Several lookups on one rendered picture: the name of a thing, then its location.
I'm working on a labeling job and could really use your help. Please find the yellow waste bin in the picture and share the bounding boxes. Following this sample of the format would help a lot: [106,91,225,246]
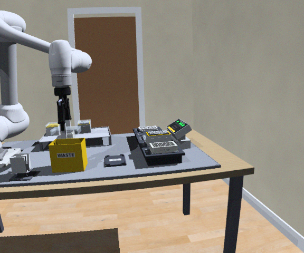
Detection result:
[49,138,88,173]

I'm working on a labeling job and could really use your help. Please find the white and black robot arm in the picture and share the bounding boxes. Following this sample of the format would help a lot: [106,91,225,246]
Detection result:
[0,11,92,161]

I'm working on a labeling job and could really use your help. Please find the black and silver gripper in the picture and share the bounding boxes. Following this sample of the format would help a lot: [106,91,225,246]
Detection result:
[54,87,72,138]

